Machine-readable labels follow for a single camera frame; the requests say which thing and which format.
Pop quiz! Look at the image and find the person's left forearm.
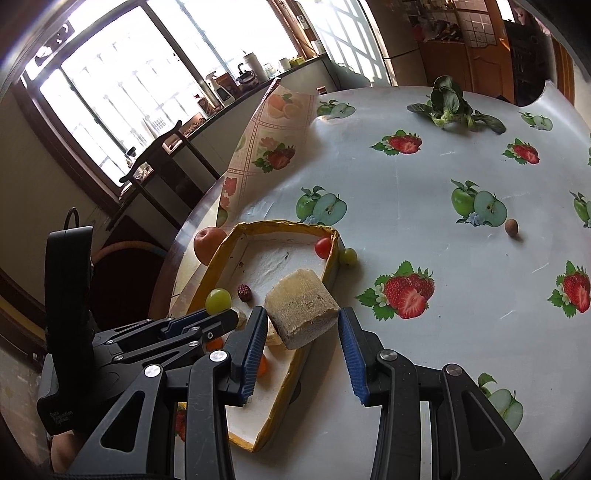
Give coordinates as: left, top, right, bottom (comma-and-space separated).
50, 429, 86, 474

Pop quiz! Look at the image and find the green bok choy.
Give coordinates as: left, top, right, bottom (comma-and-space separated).
407, 75, 507, 136

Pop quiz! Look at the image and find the white foam tray yellow rim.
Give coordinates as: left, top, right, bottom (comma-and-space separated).
178, 220, 345, 452

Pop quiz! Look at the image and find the white kitchen appliance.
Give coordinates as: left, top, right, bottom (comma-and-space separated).
208, 73, 234, 101

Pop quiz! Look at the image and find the fruit print tablecloth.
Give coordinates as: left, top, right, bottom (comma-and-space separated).
168, 78, 591, 480

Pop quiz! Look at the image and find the small window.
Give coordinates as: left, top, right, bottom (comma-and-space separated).
295, 0, 393, 86

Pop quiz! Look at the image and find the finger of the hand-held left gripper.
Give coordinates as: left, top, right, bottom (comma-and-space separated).
113, 310, 239, 365
95, 310, 215, 347

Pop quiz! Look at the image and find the red apple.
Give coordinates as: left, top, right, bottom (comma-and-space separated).
193, 226, 228, 266

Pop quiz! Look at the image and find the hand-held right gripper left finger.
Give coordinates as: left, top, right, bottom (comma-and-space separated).
78, 305, 269, 480

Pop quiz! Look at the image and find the wooden cabinet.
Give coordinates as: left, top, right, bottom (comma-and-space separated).
418, 0, 513, 102

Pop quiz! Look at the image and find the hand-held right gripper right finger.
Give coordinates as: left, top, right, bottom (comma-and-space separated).
338, 307, 543, 480

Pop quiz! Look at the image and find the large window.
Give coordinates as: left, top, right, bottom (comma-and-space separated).
14, 0, 301, 195

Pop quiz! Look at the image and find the white canister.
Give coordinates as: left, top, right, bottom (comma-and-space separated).
242, 52, 267, 83

